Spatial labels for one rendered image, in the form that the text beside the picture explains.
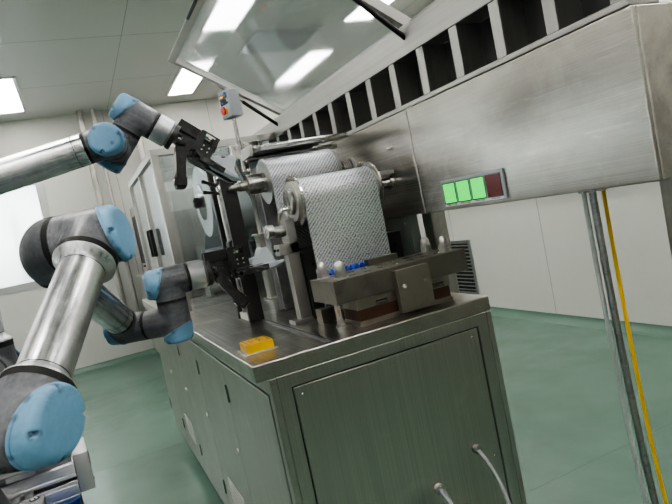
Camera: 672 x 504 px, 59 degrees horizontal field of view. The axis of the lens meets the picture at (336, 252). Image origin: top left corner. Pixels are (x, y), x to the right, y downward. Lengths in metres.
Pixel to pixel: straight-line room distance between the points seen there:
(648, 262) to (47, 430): 3.80
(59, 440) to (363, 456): 0.77
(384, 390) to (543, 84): 0.78
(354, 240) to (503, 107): 0.58
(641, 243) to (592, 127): 3.07
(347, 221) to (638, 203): 2.79
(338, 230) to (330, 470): 0.64
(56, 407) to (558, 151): 1.01
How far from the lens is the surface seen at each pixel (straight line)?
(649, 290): 4.32
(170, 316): 1.54
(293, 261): 1.72
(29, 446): 0.95
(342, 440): 1.47
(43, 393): 0.96
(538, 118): 1.33
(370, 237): 1.73
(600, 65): 1.21
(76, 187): 7.15
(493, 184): 1.44
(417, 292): 1.55
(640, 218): 4.23
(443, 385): 1.58
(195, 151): 1.61
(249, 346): 1.48
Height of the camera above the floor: 1.21
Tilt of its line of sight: 4 degrees down
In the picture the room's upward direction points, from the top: 12 degrees counter-clockwise
